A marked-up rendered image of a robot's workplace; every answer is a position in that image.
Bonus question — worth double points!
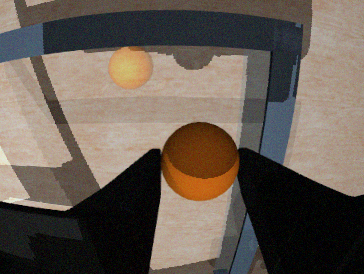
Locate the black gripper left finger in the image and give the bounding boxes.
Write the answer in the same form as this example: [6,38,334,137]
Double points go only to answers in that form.
[0,148,162,274]

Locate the blue-grey l-shaped wall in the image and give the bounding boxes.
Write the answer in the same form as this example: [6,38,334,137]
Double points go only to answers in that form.
[0,9,303,274]

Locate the clear low corner walls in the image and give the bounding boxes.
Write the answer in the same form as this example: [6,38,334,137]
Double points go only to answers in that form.
[214,49,271,274]

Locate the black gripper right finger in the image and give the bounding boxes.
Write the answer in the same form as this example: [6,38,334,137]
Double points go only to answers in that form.
[238,148,364,274]

